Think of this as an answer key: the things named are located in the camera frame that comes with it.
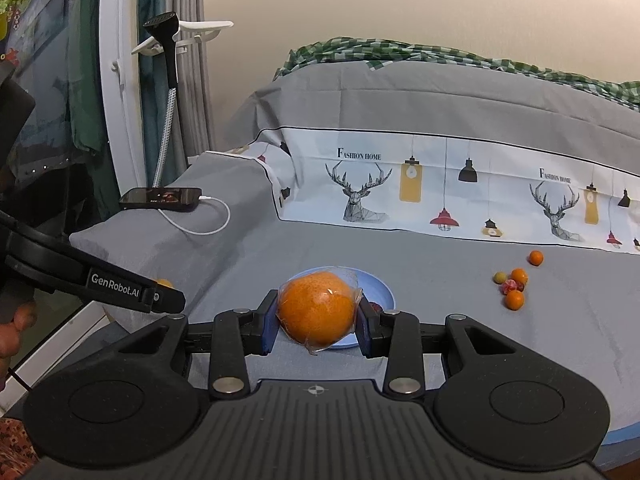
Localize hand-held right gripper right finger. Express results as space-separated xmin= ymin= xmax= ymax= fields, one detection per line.
xmin=355 ymin=300 xmax=517 ymax=397

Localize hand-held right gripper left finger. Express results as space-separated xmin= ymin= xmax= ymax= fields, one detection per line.
xmin=107 ymin=289 xmax=279 ymax=397

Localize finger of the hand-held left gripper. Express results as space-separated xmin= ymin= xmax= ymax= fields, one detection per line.
xmin=148 ymin=280 xmax=186 ymax=314

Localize blue plate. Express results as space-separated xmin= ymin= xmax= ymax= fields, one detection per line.
xmin=289 ymin=266 xmax=396 ymax=350

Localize plastic orange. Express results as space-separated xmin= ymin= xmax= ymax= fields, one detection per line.
xmin=276 ymin=269 xmax=364 ymax=356

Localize person's left hand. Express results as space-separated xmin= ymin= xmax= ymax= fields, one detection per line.
xmin=0 ymin=301 xmax=39 ymax=392

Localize black smartphone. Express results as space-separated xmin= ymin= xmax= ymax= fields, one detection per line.
xmin=119 ymin=187 xmax=203 ymax=212

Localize green hanging garment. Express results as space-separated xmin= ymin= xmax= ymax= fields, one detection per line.
xmin=67 ymin=0 xmax=110 ymax=153

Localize patterned cloth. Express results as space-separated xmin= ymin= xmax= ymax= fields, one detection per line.
xmin=0 ymin=417 xmax=40 ymax=480

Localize grey curtain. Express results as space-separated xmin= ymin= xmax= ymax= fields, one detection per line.
xmin=162 ymin=0 xmax=217 ymax=161

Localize grey printed duvet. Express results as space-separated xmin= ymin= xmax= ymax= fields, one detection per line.
xmin=222 ymin=55 xmax=640 ymax=253

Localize black garment steamer head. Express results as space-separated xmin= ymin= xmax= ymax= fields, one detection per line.
xmin=143 ymin=11 xmax=180 ymax=89

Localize blue bed sheet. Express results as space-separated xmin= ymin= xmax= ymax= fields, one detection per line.
xmin=597 ymin=407 xmax=640 ymax=468

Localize green checked blanket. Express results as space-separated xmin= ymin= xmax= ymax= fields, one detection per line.
xmin=272 ymin=37 xmax=640 ymax=111

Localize white charging cable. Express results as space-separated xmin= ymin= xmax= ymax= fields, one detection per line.
xmin=159 ymin=195 xmax=231 ymax=235

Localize braided steamer hose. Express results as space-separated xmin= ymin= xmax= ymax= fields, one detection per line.
xmin=152 ymin=86 xmax=178 ymax=189

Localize white door frame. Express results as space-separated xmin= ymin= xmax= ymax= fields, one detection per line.
xmin=98 ymin=0 xmax=149 ymax=196

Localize white wall rack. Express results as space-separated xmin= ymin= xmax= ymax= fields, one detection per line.
xmin=131 ymin=20 xmax=234 ymax=56

